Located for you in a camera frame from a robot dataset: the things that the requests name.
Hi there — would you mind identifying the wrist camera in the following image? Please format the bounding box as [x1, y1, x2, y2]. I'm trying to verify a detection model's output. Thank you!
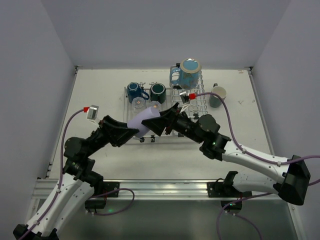
[179, 91, 191, 113]
[86, 105, 100, 125]

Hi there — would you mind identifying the light blue ceramic mug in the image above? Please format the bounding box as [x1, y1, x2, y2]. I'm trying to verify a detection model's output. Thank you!
[169, 58, 202, 90]

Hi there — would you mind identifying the clear glass back left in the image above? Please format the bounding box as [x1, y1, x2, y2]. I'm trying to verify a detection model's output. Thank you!
[131, 97, 146, 111]

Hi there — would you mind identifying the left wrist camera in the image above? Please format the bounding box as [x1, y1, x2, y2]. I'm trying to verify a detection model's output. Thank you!
[86, 105, 100, 125]

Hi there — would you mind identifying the silver wire dish rack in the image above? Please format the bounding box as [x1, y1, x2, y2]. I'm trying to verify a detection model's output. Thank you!
[121, 64, 210, 145]

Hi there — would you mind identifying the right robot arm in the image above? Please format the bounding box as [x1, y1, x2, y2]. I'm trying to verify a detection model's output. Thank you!
[142, 104, 311, 206]

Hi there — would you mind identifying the clear glass back right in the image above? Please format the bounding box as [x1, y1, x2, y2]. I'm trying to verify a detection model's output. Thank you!
[148, 101, 162, 112]

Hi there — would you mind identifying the clear glass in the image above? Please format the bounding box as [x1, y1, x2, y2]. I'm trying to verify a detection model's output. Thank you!
[148, 101, 162, 112]
[131, 97, 146, 111]

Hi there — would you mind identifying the aluminium frame rail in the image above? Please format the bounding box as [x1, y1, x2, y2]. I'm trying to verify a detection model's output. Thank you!
[32, 177, 297, 201]

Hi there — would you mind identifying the dark green mug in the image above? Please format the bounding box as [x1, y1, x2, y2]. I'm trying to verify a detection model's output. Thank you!
[150, 83, 167, 104]

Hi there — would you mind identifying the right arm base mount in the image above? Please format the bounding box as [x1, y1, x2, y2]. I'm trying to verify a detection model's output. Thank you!
[206, 178, 243, 214]

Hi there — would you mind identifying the dark blue mug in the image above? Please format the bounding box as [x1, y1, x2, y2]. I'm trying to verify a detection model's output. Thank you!
[126, 82, 150, 104]

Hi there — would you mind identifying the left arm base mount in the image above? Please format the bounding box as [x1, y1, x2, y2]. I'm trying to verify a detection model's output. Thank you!
[84, 181, 120, 213]

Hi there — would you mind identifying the lavender plastic cup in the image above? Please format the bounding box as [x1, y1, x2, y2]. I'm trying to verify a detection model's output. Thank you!
[127, 106, 162, 138]

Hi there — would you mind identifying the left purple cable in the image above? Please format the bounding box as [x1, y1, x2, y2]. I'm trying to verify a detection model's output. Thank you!
[14, 106, 136, 238]

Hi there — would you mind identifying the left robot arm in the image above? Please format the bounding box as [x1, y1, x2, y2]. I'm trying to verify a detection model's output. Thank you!
[13, 115, 139, 240]

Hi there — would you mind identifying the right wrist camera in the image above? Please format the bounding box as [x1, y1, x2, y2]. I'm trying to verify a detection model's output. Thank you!
[179, 91, 191, 113]

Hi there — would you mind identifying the grey blue mug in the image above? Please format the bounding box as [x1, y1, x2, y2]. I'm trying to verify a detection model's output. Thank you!
[209, 83, 227, 108]

